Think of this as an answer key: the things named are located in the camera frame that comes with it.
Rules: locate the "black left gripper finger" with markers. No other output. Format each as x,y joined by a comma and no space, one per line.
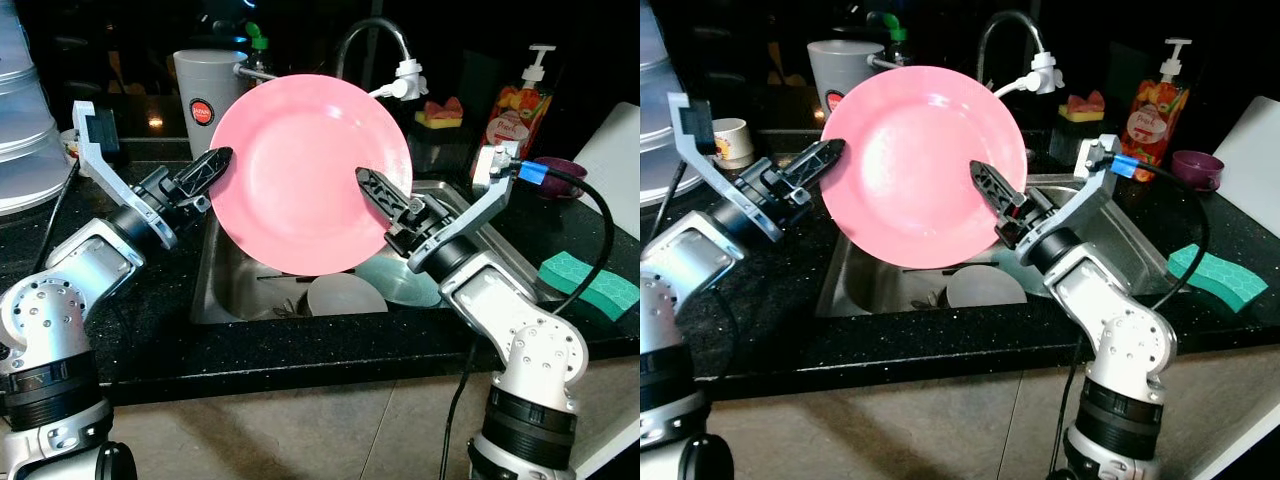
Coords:
818,162
212,170

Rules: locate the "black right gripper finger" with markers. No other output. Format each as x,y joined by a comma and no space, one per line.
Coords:
385,195
998,188

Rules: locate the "teal plate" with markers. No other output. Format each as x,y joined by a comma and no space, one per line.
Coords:
400,285
1025,268

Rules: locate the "white bowl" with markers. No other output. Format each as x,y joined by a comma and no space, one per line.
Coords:
345,295
985,288

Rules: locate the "pink plate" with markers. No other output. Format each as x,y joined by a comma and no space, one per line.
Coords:
300,170
915,160

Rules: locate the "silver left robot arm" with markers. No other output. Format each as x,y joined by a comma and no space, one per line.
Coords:
60,300
680,270

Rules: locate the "white printed mug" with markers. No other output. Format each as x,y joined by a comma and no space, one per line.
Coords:
735,140
70,145

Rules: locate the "black sponge holder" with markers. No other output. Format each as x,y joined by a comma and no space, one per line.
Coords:
440,150
1080,140

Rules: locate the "grey canister with red label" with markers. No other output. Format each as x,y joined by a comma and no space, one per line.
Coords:
205,80
840,70

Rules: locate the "yellow and red sponge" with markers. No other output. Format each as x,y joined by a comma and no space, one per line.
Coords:
1083,108
440,115

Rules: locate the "stainless steel sink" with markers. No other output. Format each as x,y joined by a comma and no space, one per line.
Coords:
230,290
1130,240

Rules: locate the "oil bottle with green cap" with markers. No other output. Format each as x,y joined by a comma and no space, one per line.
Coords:
895,45
258,50

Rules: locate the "large translucent ribbed container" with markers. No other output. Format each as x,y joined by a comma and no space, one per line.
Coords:
660,90
25,110

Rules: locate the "orange soap pump bottle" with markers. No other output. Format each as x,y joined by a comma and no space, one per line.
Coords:
520,115
1155,110

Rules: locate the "purple cup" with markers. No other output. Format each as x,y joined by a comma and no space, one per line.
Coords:
1200,172
570,187

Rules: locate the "white cutting board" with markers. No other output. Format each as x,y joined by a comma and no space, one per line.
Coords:
1250,160
615,170

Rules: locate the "chrome gooseneck faucet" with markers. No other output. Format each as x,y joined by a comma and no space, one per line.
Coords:
380,22
1010,17

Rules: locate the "green sponge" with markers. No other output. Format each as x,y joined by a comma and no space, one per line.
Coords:
590,285
1215,278

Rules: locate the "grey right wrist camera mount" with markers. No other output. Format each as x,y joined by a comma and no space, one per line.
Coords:
480,205
1085,195

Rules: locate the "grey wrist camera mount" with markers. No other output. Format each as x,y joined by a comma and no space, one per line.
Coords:
1085,195
480,205
705,165
100,165

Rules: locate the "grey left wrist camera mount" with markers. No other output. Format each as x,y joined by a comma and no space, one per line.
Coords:
705,165
100,165

